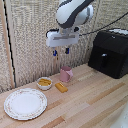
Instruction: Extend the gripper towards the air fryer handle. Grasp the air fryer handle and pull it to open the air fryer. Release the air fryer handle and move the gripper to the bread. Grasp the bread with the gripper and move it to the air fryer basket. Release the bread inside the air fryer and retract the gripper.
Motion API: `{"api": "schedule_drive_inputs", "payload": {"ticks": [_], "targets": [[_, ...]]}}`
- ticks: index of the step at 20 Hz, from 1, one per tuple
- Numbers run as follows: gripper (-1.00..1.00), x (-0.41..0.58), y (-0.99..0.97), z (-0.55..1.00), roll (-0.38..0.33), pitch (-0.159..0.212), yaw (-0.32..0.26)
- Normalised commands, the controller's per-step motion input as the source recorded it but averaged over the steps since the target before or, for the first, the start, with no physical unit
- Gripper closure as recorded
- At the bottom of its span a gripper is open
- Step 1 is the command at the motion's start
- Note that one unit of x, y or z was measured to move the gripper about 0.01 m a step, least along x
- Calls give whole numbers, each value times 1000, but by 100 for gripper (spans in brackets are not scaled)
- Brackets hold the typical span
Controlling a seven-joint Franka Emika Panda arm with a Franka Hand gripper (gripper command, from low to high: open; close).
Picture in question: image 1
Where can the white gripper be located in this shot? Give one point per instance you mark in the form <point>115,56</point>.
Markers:
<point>61,38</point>

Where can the yellow food block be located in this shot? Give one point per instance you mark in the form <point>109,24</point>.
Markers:
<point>61,87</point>

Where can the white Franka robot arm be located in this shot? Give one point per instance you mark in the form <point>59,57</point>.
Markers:
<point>71,13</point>

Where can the pink mug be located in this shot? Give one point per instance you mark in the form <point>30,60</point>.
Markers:
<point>65,75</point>

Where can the yellow food in bowl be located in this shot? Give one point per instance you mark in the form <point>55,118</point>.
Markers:
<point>44,81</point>

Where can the small white bowl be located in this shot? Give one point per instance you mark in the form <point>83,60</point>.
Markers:
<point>44,86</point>

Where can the white floral rim plate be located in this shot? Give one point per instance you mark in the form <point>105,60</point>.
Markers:
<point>25,104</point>

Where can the wooden screen post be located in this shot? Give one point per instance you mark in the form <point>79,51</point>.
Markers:
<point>4,46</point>

